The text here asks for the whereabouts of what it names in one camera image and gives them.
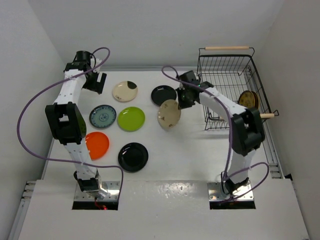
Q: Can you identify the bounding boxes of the black wire dish rack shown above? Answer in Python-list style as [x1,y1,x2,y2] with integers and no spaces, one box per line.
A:
[196,46,279,116]

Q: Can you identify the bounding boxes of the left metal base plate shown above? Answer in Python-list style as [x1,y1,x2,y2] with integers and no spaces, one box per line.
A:
[73,181,120,202]

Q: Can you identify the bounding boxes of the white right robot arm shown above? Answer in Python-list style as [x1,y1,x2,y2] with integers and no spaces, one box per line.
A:
[175,70,265,195]

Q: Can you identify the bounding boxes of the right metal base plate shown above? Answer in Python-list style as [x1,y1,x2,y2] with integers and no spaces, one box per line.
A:
[207,181,254,202]

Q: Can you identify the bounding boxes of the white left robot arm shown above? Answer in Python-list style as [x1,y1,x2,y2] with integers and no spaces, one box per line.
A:
[45,50,107,199]

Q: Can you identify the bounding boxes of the cream plate with black patch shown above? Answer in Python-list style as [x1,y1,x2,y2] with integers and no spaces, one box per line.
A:
[112,81,138,103]

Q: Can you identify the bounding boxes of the cream floral plate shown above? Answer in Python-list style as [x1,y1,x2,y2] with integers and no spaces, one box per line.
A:
[157,99,181,130]

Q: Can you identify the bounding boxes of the yellow patterned plate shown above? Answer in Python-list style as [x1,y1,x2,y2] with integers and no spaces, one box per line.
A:
[237,90,260,109]

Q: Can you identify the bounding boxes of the orange plate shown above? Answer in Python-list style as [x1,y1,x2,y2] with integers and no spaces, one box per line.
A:
[85,131,110,161]

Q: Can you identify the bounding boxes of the blue floral plate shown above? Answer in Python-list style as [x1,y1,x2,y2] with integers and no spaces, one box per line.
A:
[89,104,117,129]

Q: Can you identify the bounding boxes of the metal base plate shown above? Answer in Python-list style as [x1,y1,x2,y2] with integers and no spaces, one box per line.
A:
[207,181,254,202]
[73,181,120,202]

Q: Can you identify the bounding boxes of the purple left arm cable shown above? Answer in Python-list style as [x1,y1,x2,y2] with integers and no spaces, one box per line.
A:
[16,46,124,201]

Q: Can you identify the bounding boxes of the green plate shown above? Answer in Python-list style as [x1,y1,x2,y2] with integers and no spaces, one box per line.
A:
[117,106,146,132]

